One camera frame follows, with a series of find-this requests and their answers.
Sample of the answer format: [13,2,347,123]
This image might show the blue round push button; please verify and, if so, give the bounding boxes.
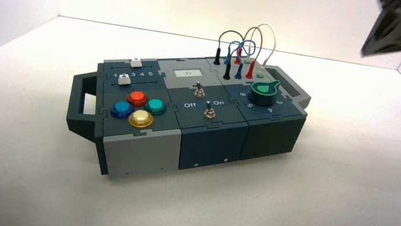
[109,99,135,121]

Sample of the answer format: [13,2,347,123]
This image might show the silver metal toggle switch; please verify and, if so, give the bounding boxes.
[193,81,207,100]
[203,100,217,120]

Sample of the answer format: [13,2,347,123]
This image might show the white slider knob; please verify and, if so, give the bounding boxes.
[117,73,131,87]
[129,56,143,69]

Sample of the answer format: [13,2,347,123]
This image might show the green pointer dial knob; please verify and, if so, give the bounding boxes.
[247,76,281,109]

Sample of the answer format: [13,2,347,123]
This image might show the grey and blue control box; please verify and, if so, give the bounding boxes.
[58,36,315,206]

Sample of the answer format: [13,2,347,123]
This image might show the red jumper cable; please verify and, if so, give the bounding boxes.
[233,24,265,81]

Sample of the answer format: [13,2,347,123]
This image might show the blue jumper cable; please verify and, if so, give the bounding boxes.
[222,36,256,82]

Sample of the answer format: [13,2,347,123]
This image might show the yellow round push button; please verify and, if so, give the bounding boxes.
[127,107,155,131]

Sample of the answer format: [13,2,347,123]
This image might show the white jumper cable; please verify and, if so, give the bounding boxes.
[241,21,279,80]

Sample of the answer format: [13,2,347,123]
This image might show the orange round push button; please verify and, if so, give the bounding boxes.
[126,89,149,109]

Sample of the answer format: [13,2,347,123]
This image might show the teal round push button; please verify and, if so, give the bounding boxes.
[144,97,168,117]

